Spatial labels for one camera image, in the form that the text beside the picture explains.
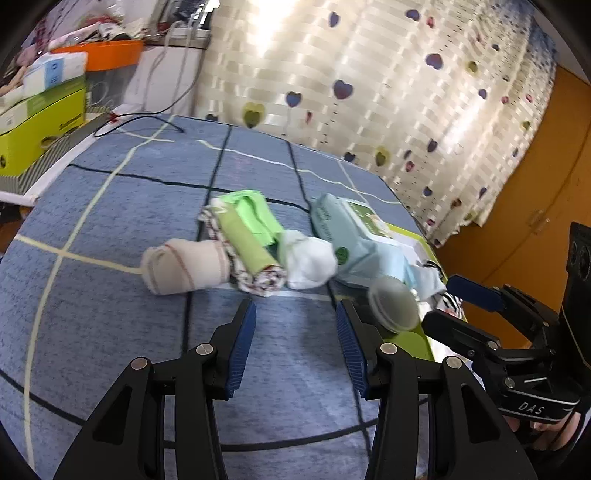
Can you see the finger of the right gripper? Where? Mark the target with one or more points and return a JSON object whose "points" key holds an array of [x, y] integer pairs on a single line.
{"points": [[483, 297], [461, 337]]}

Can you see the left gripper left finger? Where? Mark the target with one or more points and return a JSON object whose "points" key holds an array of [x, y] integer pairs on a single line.
{"points": [[123, 436]]}

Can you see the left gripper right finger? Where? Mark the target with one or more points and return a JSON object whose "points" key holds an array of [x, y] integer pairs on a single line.
{"points": [[469, 438]]}

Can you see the beige sock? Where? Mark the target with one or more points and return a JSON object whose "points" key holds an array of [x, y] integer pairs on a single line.
{"points": [[179, 266]]}

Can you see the olive green cloth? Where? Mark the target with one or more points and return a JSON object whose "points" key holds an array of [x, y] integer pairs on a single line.
{"points": [[254, 256]]}

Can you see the right hand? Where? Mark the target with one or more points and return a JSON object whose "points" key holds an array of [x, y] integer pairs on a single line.
{"points": [[553, 437]]}

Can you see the striped sock in box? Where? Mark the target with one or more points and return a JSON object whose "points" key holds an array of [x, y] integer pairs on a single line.
{"points": [[442, 299]]}

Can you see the wooden wardrobe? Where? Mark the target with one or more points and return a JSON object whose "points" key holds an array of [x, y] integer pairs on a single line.
{"points": [[525, 241]]}

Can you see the blue face mask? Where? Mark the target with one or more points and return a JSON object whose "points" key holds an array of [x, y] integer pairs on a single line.
{"points": [[426, 280]]}

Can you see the clear round plastic container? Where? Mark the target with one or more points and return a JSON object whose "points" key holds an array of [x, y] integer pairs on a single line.
{"points": [[393, 305]]}

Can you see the green white cardboard box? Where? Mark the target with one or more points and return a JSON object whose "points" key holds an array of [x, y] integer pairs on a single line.
{"points": [[417, 251]]}

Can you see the blue plaid bed sheet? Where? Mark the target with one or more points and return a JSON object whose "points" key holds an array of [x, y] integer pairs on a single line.
{"points": [[75, 311]]}

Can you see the wet wipes pack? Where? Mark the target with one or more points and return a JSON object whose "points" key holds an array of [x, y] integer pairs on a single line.
{"points": [[364, 252]]}

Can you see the white balled sock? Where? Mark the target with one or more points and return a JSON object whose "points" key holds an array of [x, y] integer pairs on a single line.
{"points": [[309, 261]]}

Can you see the heart pattern curtain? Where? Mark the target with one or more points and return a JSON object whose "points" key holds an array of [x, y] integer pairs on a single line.
{"points": [[441, 99]]}

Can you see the bright green folded cloth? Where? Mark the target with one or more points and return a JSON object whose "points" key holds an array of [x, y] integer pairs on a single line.
{"points": [[252, 208]]}

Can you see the lime green box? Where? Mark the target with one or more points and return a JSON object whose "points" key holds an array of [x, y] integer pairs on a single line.
{"points": [[29, 125]]}

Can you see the white tissue pack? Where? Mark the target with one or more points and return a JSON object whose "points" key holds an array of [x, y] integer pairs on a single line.
{"points": [[51, 70]]}

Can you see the orange storage bin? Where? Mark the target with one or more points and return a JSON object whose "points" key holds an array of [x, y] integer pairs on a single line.
{"points": [[110, 55]]}

